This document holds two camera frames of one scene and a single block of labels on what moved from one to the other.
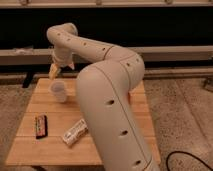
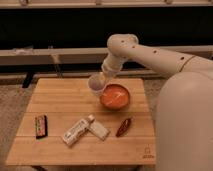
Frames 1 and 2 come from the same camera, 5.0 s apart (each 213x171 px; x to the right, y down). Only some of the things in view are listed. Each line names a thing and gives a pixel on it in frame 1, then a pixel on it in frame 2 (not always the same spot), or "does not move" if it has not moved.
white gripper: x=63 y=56 -> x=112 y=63
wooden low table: x=56 y=133 does not move
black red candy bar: x=41 y=126 does not move
